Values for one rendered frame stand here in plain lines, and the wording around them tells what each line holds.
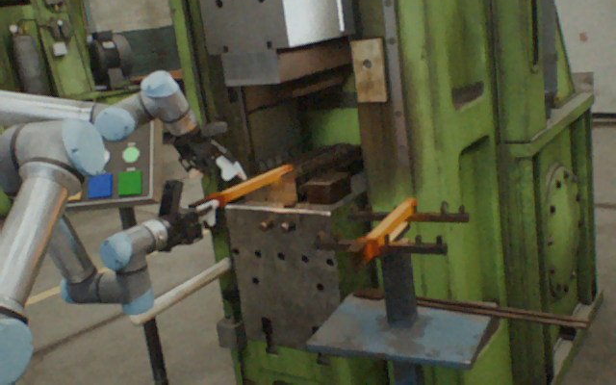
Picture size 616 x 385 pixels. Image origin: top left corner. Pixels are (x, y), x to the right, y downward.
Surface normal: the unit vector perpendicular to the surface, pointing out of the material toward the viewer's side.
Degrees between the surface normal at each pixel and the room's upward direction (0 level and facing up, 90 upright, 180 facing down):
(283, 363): 90
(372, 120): 90
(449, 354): 0
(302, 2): 90
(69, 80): 79
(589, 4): 90
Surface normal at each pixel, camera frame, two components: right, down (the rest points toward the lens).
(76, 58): 0.58, -0.07
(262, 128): 0.83, 0.03
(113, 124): 0.04, 0.24
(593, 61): -0.71, 0.26
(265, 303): -0.55, 0.28
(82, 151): 0.96, -0.16
